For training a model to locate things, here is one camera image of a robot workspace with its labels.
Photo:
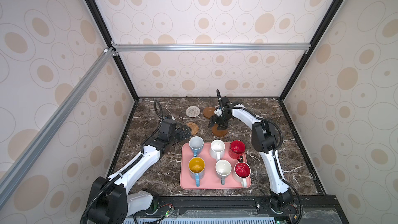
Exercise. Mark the woven rattan round coaster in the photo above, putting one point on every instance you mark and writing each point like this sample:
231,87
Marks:
194,128

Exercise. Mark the blue mug yellow inside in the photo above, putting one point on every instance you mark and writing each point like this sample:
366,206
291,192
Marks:
197,169

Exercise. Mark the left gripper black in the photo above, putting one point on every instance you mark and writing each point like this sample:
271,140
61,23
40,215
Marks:
182,135

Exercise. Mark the horizontal aluminium frame bar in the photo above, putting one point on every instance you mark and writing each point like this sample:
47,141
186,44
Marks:
208,47

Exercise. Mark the dark red mug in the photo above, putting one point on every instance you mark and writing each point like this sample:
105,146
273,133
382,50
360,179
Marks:
236,150

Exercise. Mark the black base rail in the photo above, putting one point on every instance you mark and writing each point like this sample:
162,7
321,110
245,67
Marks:
220,210

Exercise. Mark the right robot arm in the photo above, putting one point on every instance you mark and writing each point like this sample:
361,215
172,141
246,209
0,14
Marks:
267,139

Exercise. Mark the white mug red inside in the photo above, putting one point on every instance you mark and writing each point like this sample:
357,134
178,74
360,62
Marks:
241,173

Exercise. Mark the blue floral mug white inside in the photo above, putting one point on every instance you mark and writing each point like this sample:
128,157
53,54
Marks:
196,145

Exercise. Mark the left diagonal aluminium bar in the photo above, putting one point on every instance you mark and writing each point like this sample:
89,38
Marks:
26,160

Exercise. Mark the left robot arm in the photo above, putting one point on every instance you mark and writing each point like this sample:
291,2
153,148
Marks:
110,200

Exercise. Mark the white mug front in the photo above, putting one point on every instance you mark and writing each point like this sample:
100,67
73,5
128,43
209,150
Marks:
223,170

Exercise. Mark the brown wooden coaster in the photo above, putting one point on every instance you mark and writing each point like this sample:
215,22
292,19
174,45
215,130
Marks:
218,133
208,112

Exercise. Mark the left black frame post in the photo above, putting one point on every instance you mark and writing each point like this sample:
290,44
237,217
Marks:
103,29

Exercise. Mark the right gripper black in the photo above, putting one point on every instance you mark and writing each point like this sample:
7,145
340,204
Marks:
213,120

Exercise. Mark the pink rectangular tray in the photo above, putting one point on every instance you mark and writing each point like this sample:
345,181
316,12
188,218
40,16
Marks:
210,179

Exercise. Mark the white mug rear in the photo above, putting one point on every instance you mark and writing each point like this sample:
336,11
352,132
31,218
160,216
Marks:
217,149

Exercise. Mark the black frame post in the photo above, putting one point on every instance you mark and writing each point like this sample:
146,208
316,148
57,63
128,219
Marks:
324,24
103,29

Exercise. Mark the right black frame post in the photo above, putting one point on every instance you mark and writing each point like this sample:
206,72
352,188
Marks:
324,24

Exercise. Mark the multicolour woven round coaster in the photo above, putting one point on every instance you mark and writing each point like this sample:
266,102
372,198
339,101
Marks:
193,111

